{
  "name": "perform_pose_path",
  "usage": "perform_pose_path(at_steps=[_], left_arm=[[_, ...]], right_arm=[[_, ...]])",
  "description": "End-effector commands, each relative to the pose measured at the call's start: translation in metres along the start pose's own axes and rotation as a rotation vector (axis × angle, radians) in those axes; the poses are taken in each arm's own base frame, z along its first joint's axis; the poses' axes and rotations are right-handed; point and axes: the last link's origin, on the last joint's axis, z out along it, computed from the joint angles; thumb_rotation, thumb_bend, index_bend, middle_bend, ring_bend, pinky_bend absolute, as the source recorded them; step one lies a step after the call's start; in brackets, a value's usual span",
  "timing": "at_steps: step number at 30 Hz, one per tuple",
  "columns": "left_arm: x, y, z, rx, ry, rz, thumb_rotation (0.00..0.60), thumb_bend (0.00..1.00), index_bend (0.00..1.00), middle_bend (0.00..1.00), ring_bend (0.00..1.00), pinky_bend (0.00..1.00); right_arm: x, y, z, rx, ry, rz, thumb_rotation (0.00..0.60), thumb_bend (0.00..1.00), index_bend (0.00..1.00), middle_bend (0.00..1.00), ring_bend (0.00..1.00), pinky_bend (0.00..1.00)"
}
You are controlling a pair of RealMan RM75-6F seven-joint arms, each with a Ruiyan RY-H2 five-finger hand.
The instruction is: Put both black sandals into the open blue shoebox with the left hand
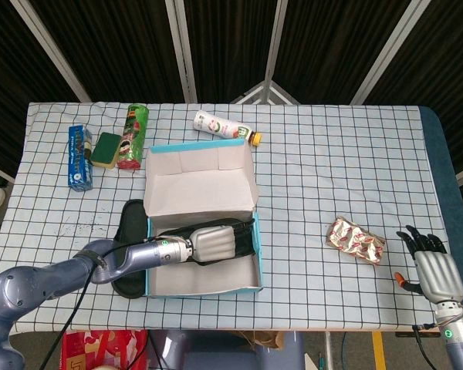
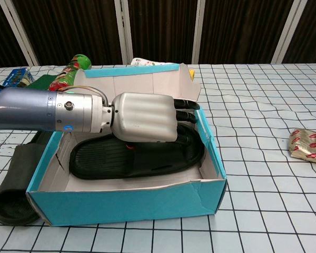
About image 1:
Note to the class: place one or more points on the white metal screen post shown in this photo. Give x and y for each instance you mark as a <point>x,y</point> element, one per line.
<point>50,42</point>
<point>274,38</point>
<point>386,50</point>
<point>181,50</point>

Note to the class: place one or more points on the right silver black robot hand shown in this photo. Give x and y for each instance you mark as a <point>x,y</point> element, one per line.
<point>440,273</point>

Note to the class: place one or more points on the blue padded table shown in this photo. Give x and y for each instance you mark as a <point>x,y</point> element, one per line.
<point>447,162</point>

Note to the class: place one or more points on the gold red snack packet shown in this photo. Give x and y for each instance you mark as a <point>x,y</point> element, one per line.
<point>355,241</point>

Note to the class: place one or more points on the green yellow sponge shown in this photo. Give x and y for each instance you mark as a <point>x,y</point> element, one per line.
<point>105,150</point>

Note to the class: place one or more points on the green chips can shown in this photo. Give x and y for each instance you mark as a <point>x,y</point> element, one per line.
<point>133,135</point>

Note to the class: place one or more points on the black slipper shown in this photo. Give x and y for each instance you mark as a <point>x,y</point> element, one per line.
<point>133,219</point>
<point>243,239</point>

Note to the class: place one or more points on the blue cardboard wrap box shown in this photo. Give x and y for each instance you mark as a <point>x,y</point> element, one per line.
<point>79,162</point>

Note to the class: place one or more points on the white black checkered tablecloth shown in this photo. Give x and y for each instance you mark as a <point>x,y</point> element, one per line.
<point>312,173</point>

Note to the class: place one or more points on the light blue shoe box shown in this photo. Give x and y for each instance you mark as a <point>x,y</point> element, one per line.
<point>200,185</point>

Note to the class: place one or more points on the white metal screen foot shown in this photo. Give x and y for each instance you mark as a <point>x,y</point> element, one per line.
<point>268,92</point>

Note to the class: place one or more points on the red patterned bag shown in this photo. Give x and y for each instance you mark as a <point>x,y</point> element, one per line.
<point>100,347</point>

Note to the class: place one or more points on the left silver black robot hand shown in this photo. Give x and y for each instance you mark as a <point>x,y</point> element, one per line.
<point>212,244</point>

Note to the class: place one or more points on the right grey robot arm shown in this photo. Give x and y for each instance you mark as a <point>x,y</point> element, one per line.
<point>461,347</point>

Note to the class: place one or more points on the brown paper bag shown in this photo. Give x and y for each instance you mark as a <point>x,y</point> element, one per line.
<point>262,339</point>

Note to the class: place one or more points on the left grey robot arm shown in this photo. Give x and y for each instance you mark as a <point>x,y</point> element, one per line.
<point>31,285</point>

